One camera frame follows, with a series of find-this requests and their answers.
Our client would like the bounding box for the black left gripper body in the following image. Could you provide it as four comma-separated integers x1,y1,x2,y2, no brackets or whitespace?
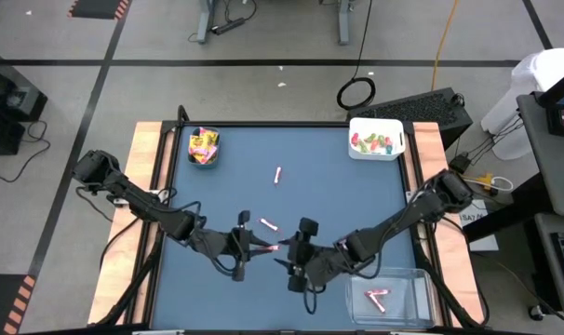
201,209,255,283

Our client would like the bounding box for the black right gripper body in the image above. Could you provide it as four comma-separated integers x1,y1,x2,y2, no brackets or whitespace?
286,217,342,294

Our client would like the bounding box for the teal plastic bin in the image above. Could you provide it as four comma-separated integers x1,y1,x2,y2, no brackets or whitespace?
185,126,222,169

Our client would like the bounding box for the clear plastic bin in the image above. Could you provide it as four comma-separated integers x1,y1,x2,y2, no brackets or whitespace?
344,266,437,332

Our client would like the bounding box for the wooden table side board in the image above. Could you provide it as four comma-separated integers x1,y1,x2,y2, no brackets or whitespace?
411,121,486,327
87,121,176,326

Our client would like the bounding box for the white plastic bin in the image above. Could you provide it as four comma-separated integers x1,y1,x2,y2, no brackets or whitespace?
347,116,407,162

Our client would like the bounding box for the white printed paper sheet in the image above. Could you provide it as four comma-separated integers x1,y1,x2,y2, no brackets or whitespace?
458,198,500,252

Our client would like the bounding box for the black power adapter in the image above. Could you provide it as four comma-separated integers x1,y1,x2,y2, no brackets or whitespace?
449,154,473,174

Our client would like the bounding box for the black computer tower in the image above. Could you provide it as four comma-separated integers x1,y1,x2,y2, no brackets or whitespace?
345,87,474,150

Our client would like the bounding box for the black power strip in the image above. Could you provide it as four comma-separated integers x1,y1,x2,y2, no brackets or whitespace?
210,17,246,36

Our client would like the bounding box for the grey metal table leg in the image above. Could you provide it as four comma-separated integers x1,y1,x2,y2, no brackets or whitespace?
196,0,217,46
336,0,353,47

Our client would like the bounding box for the black orange striped mat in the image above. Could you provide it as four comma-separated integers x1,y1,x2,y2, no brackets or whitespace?
0,273,37,335
66,0,133,20

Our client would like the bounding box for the grey desk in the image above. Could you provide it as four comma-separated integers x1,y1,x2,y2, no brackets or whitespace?
517,92,564,327

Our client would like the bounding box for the black floor equipment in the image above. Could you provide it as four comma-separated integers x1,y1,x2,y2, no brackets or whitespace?
0,44,48,157

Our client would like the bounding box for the white trash bin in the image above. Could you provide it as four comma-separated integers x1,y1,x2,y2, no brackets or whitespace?
479,47,564,162

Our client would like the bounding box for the black hanging cable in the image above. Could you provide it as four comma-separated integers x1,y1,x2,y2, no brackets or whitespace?
335,0,377,112

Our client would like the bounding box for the black floor cable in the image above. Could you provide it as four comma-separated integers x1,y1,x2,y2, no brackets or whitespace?
0,119,51,183

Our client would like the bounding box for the yellow hanging cable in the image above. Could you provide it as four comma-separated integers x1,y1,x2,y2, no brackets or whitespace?
430,0,460,92

